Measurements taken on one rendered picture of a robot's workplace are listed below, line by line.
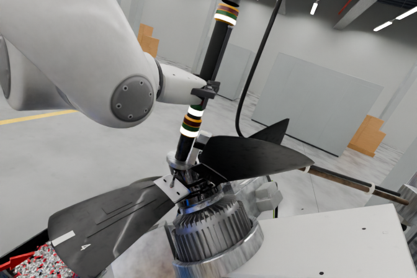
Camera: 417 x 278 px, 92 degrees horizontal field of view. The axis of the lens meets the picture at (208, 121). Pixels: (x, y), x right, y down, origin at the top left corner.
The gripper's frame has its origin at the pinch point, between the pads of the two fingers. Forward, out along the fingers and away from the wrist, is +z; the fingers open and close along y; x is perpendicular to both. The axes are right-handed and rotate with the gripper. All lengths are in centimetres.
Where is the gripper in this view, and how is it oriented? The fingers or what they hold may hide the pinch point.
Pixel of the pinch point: (205, 84)
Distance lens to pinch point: 45.1
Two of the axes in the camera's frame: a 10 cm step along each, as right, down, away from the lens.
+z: 6.0, -1.0, 7.9
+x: 3.0, -8.9, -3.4
